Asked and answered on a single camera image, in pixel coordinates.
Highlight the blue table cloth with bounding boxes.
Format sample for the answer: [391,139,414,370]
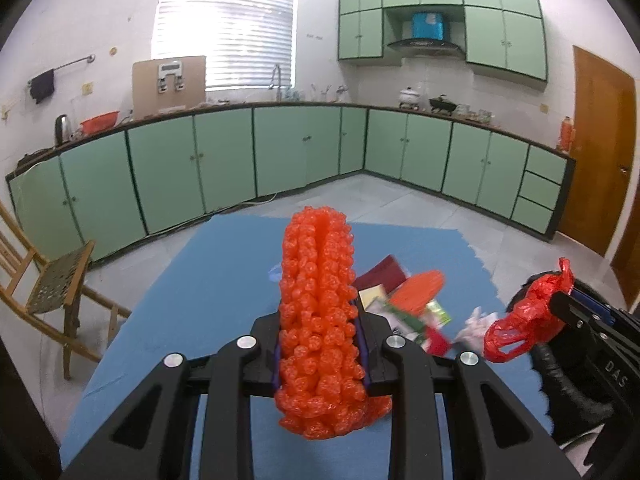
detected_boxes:
[59,215,556,480]

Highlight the black range hood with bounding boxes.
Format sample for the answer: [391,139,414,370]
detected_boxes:
[387,37,463,58]

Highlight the brown wooden door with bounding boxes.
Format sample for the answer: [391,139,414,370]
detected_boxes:
[557,45,639,256]

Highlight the green wall cabinets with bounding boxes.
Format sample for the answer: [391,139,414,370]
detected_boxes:
[337,0,548,81]

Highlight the metal towel rail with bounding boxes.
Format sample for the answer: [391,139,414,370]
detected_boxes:
[27,54,96,83]

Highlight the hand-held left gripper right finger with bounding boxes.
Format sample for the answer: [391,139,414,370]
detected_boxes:
[352,300,583,480]

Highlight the pale yellow card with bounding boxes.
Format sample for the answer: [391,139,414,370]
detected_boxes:
[357,285,389,312]

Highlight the white floor cable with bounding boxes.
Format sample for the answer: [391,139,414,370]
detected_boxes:
[239,191,279,207]

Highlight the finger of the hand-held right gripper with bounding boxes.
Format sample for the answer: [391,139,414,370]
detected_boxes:
[548,290,613,337]
[570,287,640,331]

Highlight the flat orange foam net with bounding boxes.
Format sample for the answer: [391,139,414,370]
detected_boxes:
[389,270,446,317]

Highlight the dark hanging towel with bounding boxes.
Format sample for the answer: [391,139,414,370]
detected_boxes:
[29,70,56,105]

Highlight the green base cabinet row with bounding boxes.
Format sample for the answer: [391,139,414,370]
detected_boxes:
[364,107,576,240]
[6,102,368,266]

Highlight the red plastic basin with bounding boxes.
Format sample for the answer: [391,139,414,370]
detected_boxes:
[80,110,121,135]

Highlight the wooden chair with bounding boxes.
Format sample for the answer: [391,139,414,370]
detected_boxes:
[0,200,132,380]

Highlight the brown cardboard board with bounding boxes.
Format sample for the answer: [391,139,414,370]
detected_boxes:
[132,56,207,117]

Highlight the red plastic bag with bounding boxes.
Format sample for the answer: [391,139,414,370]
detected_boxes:
[482,257,576,363]

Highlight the green and red snack packet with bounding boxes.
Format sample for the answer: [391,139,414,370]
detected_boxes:
[400,300,452,357]

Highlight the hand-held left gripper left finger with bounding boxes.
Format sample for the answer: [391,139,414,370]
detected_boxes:
[60,312,281,480]

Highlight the dark red cloth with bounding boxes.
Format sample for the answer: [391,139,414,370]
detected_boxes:
[357,255,407,291]

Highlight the white crumpled tissue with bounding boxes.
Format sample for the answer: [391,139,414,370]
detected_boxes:
[452,307,501,348]

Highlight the white window blind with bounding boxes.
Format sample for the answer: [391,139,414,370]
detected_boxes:
[152,0,299,92]

